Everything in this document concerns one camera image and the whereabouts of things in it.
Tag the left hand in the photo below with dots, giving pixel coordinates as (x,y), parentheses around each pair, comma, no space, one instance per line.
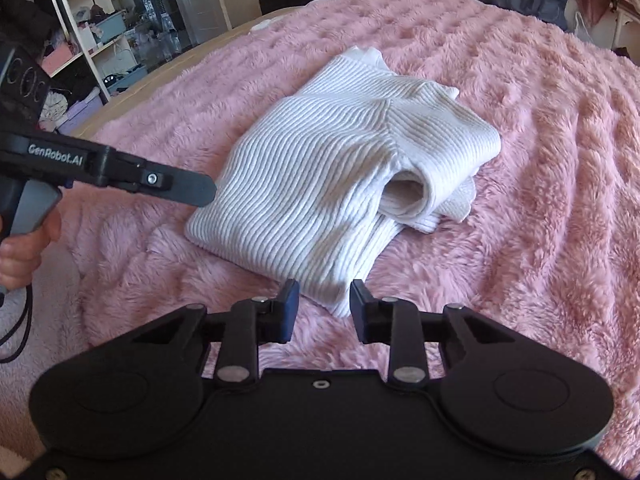
(21,255)

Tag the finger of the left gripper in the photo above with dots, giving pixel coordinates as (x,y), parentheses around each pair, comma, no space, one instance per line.
(134,174)

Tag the white ribbed knit sweater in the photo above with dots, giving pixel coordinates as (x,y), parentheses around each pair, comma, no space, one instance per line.
(322,183)

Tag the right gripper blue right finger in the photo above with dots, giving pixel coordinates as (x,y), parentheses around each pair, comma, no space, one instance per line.
(402,326)

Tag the white shelving unit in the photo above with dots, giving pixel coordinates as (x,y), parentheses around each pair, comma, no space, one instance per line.
(83,45)

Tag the white folding rack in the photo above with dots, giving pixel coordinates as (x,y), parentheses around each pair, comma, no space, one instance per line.
(602,22)

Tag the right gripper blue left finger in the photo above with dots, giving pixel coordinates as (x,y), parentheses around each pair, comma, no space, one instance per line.
(249,324)

